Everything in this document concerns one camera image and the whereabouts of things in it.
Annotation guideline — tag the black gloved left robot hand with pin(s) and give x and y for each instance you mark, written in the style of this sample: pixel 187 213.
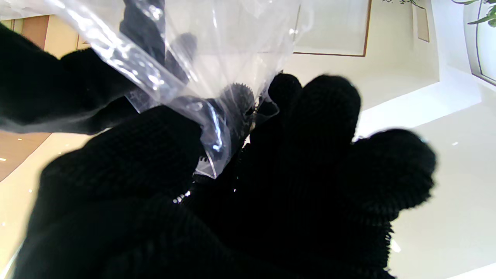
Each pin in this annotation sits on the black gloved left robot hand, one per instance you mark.
pixel 271 213

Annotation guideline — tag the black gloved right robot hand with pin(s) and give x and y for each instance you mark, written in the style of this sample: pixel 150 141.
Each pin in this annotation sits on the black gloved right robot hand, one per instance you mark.
pixel 46 93

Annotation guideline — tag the clear plastic bag of tea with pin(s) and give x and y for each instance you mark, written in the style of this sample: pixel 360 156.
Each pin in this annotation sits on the clear plastic bag of tea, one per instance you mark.
pixel 232 38

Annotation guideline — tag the arched window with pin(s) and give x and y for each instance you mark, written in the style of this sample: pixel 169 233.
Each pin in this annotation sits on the arched window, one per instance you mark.
pixel 486 50

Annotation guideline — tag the large green potted plant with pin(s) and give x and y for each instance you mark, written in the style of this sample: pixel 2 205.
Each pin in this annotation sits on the large green potted plant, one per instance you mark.
pixel 484 17

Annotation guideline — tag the white panelled wall cabinet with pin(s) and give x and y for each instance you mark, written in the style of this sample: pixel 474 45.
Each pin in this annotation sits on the white panelled wall cabinet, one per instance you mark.
pixel 337 27

